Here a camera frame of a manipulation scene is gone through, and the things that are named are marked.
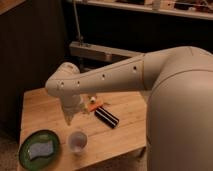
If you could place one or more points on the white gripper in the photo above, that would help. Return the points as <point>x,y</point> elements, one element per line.
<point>70,106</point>

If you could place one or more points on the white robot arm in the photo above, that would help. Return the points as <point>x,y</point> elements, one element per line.
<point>179,119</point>

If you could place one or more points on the white ceramic cup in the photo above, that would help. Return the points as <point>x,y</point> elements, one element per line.
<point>77,142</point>

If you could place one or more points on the orange carrot toy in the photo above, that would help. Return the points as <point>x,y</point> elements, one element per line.
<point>93,107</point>

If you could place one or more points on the black rectangular box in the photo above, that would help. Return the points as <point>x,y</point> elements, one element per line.
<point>106,117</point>

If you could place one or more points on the green glass plate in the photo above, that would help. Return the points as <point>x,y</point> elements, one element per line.
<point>41,162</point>

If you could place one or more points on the wooden table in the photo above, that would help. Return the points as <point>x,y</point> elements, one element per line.
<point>41,111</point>

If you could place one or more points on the long grey case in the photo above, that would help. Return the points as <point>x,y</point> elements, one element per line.
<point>100,53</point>

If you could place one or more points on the metal stand pole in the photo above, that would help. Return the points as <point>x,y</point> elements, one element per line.
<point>79,36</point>

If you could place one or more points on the wall shelf with items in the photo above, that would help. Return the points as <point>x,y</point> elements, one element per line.
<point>145,8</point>

